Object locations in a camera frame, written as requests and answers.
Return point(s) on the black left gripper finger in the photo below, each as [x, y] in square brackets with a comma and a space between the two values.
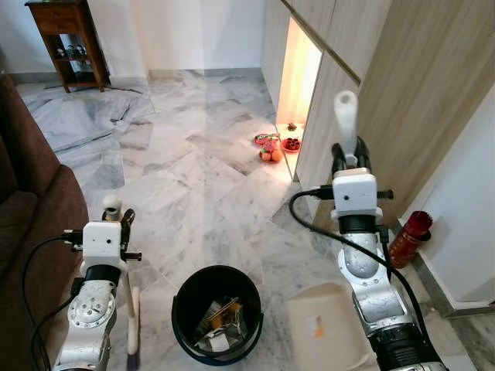
[127, 228]

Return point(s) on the beige broom with purple bristles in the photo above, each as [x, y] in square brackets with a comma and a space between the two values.
[133, 325]

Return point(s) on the red fruit bowl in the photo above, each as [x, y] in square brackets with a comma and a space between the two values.
[291, 144]

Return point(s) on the red plate with oranges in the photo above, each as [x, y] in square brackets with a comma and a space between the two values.
[268, 148]

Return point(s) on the black open bucket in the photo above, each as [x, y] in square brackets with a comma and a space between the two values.
[186, 309]

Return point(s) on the light wood wardrobe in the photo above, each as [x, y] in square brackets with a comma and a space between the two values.
[418, 93]

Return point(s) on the brown sofa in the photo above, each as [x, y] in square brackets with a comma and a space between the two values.
[35, 224]

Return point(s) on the red cylinder can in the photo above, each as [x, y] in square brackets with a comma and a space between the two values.
[406, 243]

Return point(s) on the dark wooden cabinet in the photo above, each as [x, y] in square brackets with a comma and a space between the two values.
[69, 19]

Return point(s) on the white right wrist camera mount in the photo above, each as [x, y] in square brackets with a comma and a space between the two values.
[356, 193]

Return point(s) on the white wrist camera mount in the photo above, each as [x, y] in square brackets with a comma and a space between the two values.
[356, 193]
[100, 243]

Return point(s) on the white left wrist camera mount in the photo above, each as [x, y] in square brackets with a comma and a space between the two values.
[100, 243]

